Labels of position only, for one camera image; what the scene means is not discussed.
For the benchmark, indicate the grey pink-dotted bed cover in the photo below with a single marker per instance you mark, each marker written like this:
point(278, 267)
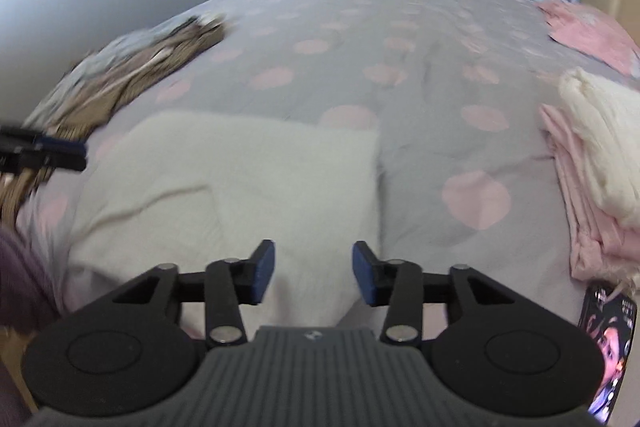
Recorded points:
point(425, 32)

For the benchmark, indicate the pink printed pillow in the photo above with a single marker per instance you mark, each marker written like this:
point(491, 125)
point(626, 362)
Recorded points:
point(600, 39)

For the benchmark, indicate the pink patterned blanket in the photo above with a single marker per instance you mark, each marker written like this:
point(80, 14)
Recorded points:
point(562, 9)

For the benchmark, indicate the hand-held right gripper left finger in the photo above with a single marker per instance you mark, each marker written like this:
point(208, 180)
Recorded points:
point(262, 272)

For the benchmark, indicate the light grey garment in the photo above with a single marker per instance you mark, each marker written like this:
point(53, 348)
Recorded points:
point(115, 47)

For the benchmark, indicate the stack of folded clothes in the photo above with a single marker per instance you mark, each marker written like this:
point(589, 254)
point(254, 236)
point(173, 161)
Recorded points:
point(585, 207)

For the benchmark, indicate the smartphone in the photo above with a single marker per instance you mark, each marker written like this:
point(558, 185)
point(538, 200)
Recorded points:
point(612, 347)

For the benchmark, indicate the white muslin shirt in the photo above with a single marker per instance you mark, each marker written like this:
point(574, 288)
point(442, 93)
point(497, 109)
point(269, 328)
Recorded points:
point(280, 167)

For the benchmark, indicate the brown striped garment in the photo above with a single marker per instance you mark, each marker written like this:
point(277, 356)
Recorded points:
point(150, 62)

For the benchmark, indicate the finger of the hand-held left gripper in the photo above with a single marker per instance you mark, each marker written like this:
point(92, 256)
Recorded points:
point(60, 146)
point(55, 163)

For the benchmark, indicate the folded white garment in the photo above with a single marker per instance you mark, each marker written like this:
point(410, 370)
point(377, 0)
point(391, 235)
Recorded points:
point(605, 132)

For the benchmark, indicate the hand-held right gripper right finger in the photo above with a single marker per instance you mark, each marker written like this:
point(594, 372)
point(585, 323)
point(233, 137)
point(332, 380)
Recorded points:
point(364, 274)

